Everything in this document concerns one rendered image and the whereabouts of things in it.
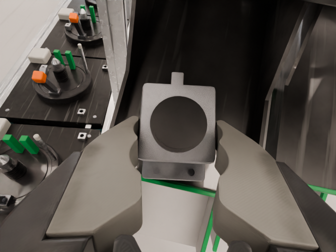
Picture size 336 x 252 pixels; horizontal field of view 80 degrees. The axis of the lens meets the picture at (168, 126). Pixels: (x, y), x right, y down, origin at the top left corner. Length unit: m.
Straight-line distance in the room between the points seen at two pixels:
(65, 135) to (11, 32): 0.68
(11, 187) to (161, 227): 0.27
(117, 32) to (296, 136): 0.20
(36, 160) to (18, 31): 0.73
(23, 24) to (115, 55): 0.93
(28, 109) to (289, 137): 0.53
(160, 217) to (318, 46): 0.31
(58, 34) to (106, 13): 0.62
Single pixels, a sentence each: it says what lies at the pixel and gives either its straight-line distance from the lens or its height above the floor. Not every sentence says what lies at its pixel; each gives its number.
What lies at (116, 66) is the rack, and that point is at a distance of 0.23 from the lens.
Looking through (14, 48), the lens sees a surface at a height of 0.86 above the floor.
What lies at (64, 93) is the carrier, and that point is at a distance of 0.56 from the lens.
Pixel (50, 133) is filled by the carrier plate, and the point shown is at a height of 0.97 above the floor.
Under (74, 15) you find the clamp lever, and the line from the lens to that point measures 0.68.
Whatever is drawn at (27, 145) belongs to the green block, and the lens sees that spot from 0.45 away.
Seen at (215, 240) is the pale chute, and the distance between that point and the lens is 0.36.
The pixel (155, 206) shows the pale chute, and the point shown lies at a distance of 0.35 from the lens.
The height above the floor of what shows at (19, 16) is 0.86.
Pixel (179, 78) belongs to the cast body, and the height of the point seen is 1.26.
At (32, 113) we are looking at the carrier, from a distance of 0.57.
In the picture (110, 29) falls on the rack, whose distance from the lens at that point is 0.21.
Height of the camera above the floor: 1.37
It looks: 54 degrees down
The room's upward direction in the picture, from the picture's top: 10 degrees clockwise
